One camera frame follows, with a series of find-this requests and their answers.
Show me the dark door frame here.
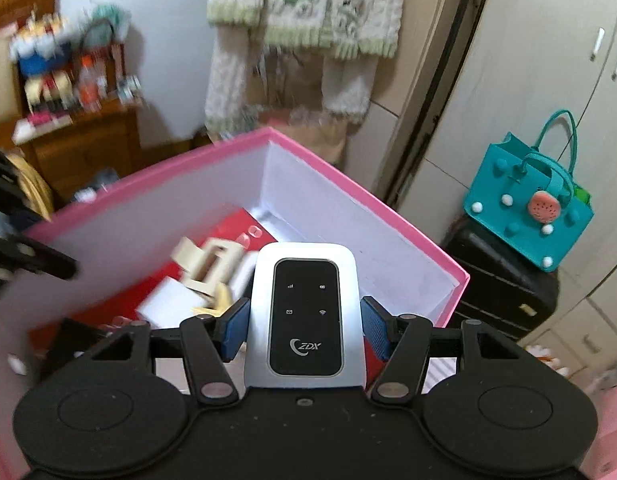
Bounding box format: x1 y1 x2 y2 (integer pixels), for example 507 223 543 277
373 0 500 211

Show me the pink cardboard box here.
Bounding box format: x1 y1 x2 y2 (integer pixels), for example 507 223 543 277
0 126 471 480

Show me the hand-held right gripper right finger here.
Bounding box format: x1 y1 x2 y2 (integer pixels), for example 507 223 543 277
361 295 531 406

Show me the wooden nightstand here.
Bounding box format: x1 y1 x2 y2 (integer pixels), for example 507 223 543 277
13 105 145 202

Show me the white orange small object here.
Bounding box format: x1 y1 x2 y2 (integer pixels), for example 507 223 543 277
525 342 573 380

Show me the teal tote bag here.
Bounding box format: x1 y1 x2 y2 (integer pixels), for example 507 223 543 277
462 109 595 273

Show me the yellow round woven object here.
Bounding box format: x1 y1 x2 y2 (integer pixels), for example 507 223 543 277
8 152 56 222

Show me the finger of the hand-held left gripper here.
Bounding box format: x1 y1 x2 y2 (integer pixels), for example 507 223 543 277
0 142 42 226
0 232 79 282

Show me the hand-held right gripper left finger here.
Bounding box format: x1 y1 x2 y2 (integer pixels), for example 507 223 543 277
83 296 252 407

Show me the white charger plug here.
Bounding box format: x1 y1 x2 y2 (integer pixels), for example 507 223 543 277
136 277 209 328

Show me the cream green knitted sweater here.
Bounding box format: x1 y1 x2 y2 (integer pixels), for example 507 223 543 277
203 0 406 136

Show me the black suitcase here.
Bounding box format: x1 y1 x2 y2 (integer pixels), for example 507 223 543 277
441 215 561 343

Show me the clutter of small colourful items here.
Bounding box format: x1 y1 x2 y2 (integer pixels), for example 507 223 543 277
8 2 144 131

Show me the white striped bedsheet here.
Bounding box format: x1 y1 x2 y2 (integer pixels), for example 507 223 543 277
423 355 464 397

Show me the white pocket router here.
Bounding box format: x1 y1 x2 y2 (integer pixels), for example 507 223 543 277
243 241 366 391

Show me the red patterned paper bag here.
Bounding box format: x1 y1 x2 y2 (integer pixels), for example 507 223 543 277
28 207 389 366

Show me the beige hair claw clip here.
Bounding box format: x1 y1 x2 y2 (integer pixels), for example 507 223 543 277
171 237 246 318

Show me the beige wardrobe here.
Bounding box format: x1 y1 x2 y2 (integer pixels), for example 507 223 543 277
418 0 617 376

